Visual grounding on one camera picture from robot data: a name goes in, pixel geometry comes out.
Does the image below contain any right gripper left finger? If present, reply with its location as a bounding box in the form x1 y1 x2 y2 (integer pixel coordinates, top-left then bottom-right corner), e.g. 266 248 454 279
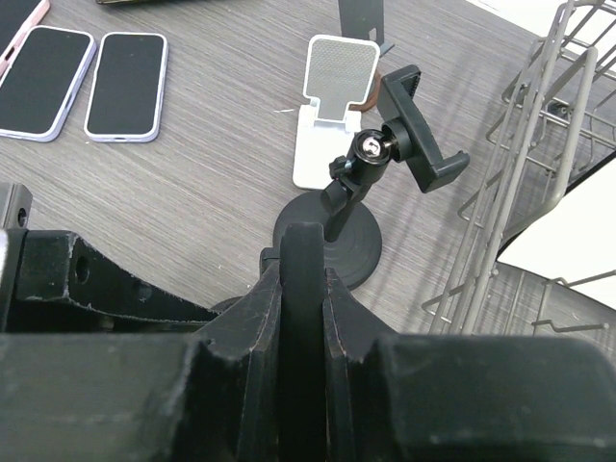
1 265 281 461

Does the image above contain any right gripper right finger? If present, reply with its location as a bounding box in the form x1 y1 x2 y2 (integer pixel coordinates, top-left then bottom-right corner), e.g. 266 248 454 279
322 270 615 461

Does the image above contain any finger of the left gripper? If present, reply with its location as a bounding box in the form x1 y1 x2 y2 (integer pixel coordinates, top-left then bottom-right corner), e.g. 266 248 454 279
1 229 221 332

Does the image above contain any black round-base stand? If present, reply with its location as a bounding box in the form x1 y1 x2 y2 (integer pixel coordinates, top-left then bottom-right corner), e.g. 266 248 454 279
272 64 470 290

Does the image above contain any purple-cased phone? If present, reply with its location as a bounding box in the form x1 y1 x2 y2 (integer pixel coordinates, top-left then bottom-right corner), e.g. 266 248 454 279
84 32 168 142
1 26 96 142

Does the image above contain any pink-cased phone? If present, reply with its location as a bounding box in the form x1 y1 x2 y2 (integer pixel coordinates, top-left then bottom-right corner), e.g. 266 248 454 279
0 0 50 74

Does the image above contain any white folding phone stand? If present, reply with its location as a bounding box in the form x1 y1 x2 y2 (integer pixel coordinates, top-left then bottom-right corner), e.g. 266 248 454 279
292 35 365 190

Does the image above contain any wooden-base grey phone stand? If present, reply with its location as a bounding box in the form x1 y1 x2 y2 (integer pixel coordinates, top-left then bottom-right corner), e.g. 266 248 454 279
338 0 393 113

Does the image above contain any tall black phone stand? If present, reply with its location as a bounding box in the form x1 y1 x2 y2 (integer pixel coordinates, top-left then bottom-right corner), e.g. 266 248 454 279
211 247 279 315

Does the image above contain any white square plate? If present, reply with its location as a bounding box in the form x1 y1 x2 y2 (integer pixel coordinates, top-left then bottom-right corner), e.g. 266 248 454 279
498 154 615 308

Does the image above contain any grey wire dish rack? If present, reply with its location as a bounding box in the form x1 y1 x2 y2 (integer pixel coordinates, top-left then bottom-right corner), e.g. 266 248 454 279
423 1 615 334

